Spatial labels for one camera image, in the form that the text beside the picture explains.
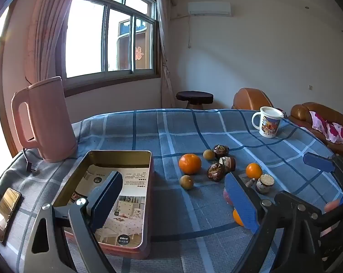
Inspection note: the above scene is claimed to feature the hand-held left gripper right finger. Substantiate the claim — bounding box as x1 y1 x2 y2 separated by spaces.
225 173 323 273

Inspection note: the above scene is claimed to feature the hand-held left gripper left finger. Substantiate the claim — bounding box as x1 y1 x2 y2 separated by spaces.
24 171 124 273

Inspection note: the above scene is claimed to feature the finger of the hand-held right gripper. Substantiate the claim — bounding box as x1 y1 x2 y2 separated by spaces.
304 152 343 191
311 193 343 262

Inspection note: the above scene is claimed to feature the small orange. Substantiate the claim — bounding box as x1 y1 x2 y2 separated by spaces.
245 163 263 179
232 209 245 227

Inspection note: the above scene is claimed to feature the pink peach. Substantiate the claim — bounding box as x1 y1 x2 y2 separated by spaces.
324 199 343 212

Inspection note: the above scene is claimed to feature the gold metal tin box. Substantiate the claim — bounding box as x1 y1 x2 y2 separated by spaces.
52 150 155 260

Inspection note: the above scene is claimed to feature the large orange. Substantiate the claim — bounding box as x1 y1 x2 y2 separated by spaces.
179 154 202 175

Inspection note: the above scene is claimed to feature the printed paper leaflet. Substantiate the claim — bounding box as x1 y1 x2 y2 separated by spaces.
75 166 151 246

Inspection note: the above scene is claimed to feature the pink floral cloth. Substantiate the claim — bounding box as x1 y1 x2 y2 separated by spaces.
309 110 343 145

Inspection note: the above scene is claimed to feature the brown leather sofa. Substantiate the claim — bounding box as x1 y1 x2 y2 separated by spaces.
289 102 343 160

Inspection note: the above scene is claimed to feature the white cartoon mug with lid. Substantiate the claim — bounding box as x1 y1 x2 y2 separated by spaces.
252 106 284 139

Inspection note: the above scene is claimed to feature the blue plaid tablecloth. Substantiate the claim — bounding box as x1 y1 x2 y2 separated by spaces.
0 108 343 273

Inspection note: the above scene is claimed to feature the pink electric kettle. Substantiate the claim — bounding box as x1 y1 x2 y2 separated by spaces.
11 76 78 163

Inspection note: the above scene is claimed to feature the black smartphone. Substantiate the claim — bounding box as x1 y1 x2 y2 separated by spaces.
0 188 22 243

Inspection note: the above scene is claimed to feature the round dark stool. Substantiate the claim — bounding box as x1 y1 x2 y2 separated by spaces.
176 90 214 110

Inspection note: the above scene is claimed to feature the narrow pink curtain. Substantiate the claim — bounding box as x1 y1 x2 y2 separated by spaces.
156 0 176 109

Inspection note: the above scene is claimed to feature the sliding glass window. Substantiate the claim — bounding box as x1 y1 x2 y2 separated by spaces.
56 0 161 97

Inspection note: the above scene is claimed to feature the wide pink curtain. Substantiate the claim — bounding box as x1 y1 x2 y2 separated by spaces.
24 0 84 83

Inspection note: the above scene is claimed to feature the white air conditioner pipe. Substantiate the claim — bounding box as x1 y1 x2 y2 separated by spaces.
171 14 192 49

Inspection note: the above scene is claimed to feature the white air conditioner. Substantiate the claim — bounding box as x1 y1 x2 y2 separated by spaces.
188 1 232 17

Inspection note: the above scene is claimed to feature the black kettle power cord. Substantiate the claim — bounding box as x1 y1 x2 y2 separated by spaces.
22 147 40 175

